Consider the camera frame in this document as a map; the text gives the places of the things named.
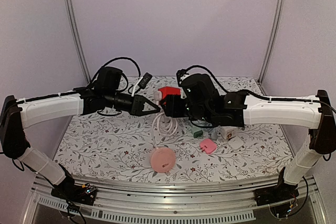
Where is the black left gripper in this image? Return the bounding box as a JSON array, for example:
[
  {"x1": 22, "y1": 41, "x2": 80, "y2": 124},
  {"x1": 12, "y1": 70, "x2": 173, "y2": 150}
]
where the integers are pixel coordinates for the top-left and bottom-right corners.
[{"x1": 104, "y1": 90, "x2": 161, "y2": 117}]

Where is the pink cable plug head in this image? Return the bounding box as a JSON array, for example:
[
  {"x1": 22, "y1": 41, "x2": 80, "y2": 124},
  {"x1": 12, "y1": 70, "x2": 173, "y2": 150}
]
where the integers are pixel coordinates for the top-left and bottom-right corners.
[{"x1": 153, "y1": 90, "x2": 162, "y2": 105}]

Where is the red cube socket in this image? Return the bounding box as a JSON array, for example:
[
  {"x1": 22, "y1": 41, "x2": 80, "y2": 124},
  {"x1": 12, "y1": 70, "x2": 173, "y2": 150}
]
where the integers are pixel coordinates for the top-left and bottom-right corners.
[{"x1": 158, "y1": 86, "x2": 181, "y2": 102}]

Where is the green plug adapter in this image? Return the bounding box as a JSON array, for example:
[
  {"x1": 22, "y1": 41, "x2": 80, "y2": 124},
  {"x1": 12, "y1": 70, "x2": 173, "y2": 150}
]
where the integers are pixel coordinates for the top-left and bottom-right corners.
[{"x1": 190, "y1": 126, "x2": 203, "y2": 138}]

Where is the light blue cable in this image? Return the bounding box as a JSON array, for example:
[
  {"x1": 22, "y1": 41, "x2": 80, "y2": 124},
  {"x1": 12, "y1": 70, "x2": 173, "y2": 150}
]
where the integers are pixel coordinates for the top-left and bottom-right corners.
[{"x1": 203, "y1": 126, "x2": 220, "y2": 141}]

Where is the white cube adapter red print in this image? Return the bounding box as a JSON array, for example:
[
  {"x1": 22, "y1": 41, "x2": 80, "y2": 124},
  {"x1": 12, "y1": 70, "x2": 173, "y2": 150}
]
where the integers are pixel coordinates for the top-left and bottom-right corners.
[{"x1": 219, "y1": 126, "x2": 237, "y2": 140}]

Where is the pink plug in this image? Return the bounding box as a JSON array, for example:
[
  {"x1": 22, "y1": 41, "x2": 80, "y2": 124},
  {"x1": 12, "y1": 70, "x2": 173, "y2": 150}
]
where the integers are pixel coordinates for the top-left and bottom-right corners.
[{"x1": 200, "y1": 138, "x2": 217, "y2": 154}]

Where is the round pink socket base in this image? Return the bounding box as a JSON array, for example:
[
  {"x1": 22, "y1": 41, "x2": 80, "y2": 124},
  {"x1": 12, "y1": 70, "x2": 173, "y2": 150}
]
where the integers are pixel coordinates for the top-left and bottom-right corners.
[{"x1": 150, "y1": 147, "x2": 176, "y2": 173}]

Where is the white plug adapter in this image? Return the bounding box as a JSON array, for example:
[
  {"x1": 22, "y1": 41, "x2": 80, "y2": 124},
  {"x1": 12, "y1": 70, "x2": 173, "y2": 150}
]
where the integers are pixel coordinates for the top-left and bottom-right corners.
[{"x1": 228, "y1": 136, "x2": 244, "y2": 150}]

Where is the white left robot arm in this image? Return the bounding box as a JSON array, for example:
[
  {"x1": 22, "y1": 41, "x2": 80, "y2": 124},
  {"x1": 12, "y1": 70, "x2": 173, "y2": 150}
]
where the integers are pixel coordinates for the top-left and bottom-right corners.
[{"x1": 1, "y1": 67, "x2": 160, "y2": 200}]

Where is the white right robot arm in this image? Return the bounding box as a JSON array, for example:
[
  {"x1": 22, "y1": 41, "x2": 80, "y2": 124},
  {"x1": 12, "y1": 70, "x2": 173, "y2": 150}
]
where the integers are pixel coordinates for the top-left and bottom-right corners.
[{"x1": 160, "y1": 72, "x2": 335, "y2": 201}]

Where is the floral patterned table mat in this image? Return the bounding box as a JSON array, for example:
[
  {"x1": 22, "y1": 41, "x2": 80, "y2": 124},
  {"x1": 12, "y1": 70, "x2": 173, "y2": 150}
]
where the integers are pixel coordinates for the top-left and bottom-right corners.
[{"x1": 52, "y1": 76, "x2": 295, "y2": 184}]

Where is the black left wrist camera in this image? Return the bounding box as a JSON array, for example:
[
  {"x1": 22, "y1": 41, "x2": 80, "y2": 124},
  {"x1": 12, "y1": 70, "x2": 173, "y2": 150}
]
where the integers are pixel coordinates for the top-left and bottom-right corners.
[{"x1": 130, "y1": 72, "x2": 153, "y2": 97}]

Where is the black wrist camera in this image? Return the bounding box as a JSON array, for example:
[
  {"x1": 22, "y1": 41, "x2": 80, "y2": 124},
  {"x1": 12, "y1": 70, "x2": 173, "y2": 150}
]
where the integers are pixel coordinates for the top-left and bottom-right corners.
[
  {"x1": 130, "y1": 72, "x2": 153, "y2": 97},
  {"x1": 176, "y1": 69, "x2": 189, "y2": 87}
]

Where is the pink coiled cable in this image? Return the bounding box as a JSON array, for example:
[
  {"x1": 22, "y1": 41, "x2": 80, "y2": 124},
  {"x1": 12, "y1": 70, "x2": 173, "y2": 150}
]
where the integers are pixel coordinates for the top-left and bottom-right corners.
[{"x1": 151, "y1": 112, "x2": 179, "y2": 151}]

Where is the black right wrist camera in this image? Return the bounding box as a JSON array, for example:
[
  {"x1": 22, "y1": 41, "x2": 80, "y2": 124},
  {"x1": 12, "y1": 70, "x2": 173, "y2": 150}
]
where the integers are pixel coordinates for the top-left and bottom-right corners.
[{"x1": 176, "y1": 69, "x2": 189, "y2": 87}]

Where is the aluminium front rail frame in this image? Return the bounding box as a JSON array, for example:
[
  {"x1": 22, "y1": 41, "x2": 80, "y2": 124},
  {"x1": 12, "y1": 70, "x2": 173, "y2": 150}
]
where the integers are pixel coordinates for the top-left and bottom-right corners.
[{"x1": 22, "y1": 176, "x2": 328, "y2": 223}]

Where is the aluminium right corner post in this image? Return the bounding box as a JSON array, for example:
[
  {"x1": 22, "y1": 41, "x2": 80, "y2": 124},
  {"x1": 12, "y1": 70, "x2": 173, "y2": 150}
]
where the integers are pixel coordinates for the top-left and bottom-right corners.
[{"x1": 257, "y1": 0, "x2": 285, "y2": 85}]

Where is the aluminium corner post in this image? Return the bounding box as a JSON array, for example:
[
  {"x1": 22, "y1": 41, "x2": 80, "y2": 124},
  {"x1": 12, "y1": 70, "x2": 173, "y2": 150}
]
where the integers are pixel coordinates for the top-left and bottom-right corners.
[
  {"x1": 257, "y1": 0, "x2": 285, "y2": 85},
  {"x1": 64, "y1": 0, "x2": 91, "y2": 83}
]

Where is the aluminium left corner post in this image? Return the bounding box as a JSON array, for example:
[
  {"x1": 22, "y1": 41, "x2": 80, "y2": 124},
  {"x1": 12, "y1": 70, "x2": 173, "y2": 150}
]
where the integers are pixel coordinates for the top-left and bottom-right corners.
[{"x1": 64, "y1": 0, "x2": 91, "y2": 83}]

